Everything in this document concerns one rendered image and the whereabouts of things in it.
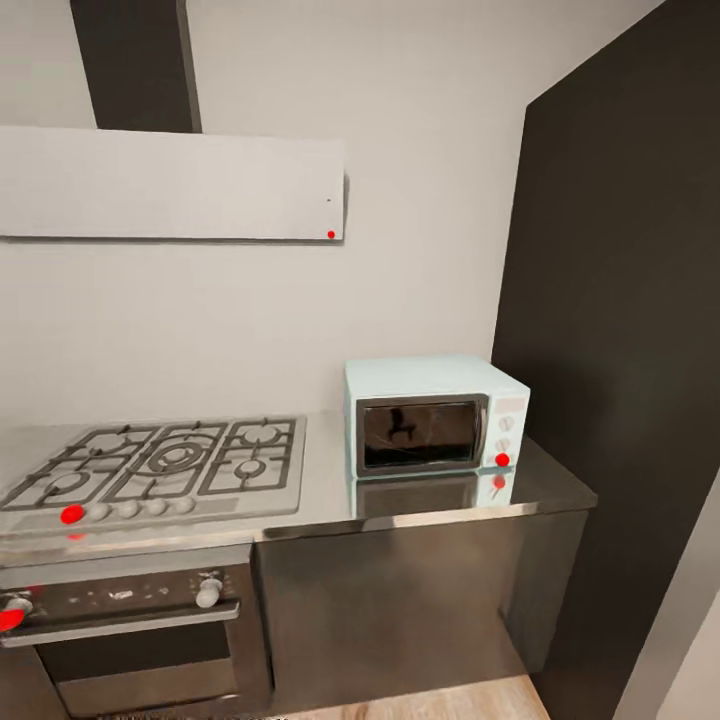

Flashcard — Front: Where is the microwave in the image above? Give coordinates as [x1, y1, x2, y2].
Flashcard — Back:
[343, 355, 531, 478]

